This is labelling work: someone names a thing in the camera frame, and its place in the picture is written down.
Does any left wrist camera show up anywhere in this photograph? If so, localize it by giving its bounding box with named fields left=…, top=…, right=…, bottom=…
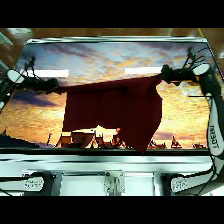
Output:
left=24, top=55, right=38, bottom=78

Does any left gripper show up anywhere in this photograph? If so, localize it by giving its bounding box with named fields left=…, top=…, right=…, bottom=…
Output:
left=32, top=78, right=64, bottom=95

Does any dark red T-shirt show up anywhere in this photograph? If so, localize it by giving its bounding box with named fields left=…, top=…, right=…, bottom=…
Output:
left=54, top=75, right=165, bottom=155

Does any silver frame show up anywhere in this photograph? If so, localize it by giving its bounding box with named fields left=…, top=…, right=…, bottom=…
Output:
left=0, top=146, right=224, bottom=197

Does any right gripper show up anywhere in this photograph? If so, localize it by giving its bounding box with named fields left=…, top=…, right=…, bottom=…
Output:
left=160, top=64, right=195, bottom=85

